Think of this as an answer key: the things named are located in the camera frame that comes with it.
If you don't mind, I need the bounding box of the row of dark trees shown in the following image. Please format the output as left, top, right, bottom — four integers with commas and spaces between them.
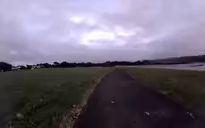
0, 59, 151, 73

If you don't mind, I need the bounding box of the dark distant hill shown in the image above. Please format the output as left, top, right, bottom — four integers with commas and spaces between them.
146, 51, 205, 65

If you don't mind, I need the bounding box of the pale water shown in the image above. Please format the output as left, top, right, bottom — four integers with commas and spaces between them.
118, 62, 205, 72

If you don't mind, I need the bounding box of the green grass field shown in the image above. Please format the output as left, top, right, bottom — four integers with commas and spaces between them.
0, 66, 116, 128

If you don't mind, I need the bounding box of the dark asphalt path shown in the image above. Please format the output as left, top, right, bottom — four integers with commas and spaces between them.
71, 68, 205, 128

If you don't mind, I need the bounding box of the green grass strip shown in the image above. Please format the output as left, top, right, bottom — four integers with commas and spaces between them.
124, 67, 205, 118

